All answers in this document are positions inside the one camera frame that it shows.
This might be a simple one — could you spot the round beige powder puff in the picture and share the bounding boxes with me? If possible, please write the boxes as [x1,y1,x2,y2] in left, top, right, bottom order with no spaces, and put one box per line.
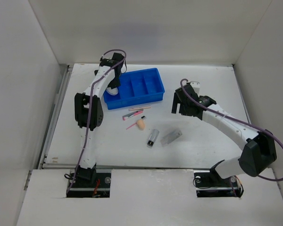
[106,87,119,96]

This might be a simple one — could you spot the beige makeup sponge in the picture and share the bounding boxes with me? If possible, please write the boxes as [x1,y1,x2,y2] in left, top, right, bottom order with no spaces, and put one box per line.
[136,119,145,130]

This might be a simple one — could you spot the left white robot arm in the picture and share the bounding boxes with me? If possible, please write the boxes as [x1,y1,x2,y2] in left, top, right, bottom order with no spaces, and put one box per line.
[75,49,126,169]

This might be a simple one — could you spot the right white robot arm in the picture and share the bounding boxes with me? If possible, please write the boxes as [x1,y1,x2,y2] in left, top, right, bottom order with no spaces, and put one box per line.
[172,84,277,186]

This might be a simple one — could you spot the pink makeup brush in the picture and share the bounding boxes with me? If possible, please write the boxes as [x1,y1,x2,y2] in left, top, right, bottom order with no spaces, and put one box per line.
[122,110,143,121]

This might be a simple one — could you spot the blue plastic organizer tray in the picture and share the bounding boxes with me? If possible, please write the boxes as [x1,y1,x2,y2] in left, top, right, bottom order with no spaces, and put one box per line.
[103,68,165,110]

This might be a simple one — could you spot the houndstooth pattern pencil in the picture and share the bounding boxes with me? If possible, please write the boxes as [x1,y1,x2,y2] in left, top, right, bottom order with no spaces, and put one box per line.
[123,111,139,118]

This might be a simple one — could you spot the beige cosmetic stick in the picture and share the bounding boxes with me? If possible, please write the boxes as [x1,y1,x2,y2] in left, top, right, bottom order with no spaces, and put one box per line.
[128,106,151,111]

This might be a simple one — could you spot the clear plastic bottle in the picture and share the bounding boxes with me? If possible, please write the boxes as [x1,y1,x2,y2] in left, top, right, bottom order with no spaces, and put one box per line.
[160,129,182,146]

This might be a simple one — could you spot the pink eyebrow comb brush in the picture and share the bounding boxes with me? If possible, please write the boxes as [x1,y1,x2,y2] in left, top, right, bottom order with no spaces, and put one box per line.
[126,116,146,129]

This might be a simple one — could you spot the clear tube black cap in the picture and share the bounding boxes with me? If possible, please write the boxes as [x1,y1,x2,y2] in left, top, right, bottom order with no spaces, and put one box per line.
[147,129,159,147]

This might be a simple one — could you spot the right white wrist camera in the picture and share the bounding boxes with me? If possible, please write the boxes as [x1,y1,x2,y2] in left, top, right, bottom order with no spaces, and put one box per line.
[190,81,200,95]

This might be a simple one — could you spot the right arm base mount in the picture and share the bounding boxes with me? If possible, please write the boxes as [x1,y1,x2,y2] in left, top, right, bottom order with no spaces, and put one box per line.
[192,170,244,198]

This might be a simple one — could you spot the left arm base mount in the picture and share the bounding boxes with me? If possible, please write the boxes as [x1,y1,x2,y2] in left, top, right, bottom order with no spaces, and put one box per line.
[64,169,112,198]

